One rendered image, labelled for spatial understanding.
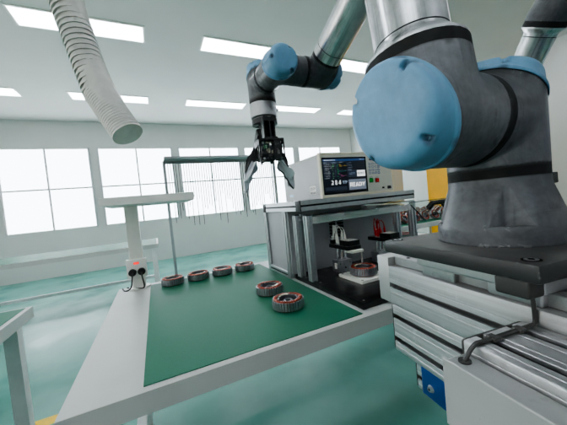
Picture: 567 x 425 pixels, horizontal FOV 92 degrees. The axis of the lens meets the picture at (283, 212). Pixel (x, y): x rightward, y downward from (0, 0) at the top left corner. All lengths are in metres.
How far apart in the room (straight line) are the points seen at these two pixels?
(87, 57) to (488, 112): 1.85
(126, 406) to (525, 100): 0.84
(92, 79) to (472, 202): 1.79
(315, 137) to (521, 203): 8.58
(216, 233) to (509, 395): 7.29
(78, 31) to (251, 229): 6.36
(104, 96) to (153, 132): 5.78
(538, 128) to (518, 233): 0.13
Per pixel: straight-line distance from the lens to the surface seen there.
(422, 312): 0.54
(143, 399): 0.76
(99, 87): 1.86
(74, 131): 7.70
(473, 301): 0.46
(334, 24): 0.74
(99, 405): 0.77
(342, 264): 1.31
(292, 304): 0.95
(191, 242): 7.39
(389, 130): 0.33
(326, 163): 1.27
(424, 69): 0.32
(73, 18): 2.08
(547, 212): 0.45
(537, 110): 0.46
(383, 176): 1.48
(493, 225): 0.43
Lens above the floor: 1.12
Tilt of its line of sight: 2 degrees down
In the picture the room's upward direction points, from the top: 6 degrees counter-clockwise
